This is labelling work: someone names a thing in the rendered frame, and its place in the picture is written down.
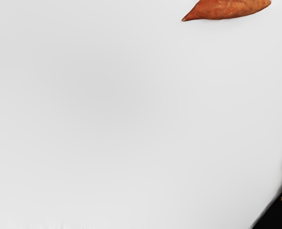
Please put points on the reddish-brown sweet potato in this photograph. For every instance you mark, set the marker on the reddish-brown sweet potato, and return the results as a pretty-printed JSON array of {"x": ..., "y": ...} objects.
[{"x": 224, "y": 9}]

